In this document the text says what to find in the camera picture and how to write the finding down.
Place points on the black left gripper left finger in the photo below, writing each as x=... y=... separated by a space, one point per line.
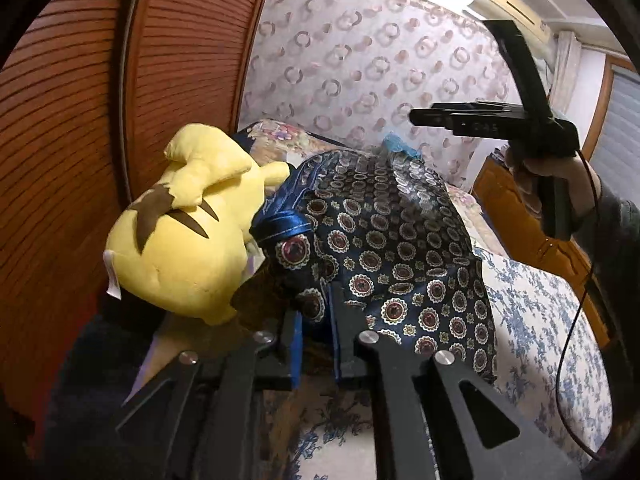
x=200 y=418

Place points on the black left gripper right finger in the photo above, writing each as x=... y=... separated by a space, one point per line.
x=434 y=418

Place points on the navy patterned silk garment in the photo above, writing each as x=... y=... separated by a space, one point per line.
x=375 y=233

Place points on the person's right hand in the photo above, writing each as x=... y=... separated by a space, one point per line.
x=584 y=185

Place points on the cream lace curtain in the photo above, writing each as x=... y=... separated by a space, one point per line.
x=567 y=60

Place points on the wooden dresser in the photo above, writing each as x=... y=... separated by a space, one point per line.
x=520 y=234

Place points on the grey window blind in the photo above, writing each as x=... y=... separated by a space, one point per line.
x=616 y=157

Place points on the floral bed quilt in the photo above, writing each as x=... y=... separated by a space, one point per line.
x=548 y=363

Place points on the yellow plush toy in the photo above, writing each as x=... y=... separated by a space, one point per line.
x=181 y=246

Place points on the wooden louvered wardrobe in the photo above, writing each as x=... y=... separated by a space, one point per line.
x=91 y=91

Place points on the white wall air conditioner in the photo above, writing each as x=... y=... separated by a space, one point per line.
x=535 y=30

